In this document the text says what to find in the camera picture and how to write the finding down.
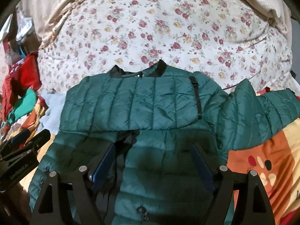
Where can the green puffer jacket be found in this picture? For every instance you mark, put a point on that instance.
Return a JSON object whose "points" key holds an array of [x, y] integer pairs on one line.
{"points": [[140, 103]]}

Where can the floral quilt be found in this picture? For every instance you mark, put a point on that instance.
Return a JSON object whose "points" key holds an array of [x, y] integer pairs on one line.
{"points": [[164, 28]]}

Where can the person's left forearm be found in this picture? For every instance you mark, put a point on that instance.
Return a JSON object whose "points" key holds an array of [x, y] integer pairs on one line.
{"points": [[14, 206]]}

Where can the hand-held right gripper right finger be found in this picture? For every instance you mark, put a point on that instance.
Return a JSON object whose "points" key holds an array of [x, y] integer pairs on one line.
{"points": [[202, 166]]}

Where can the red garment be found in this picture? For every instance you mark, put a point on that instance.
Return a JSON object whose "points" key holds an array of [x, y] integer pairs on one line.
{"points": [[28, 72]]}

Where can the beige satin-trimmed bedcover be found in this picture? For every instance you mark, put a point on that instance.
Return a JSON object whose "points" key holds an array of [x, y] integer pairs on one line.
{"points": [[257, 0]]}

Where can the green garment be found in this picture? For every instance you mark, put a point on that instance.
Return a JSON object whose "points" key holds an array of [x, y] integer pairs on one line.
{"points": [[28, 98]]}

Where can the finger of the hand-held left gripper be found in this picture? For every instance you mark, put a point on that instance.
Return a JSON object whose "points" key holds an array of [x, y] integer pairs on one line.
{"points": [[20, 137], [22, 156]]}

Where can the white plastic bag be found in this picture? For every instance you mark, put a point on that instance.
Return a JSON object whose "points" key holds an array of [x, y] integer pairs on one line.
{"points": [[23, 28]]}

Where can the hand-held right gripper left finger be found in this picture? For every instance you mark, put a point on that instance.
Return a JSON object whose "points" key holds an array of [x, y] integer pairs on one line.
{"points": [[103, 166]]}

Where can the light blue fleece garment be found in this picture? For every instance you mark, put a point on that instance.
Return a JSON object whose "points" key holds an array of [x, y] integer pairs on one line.
{"points": [[52, 112]]}

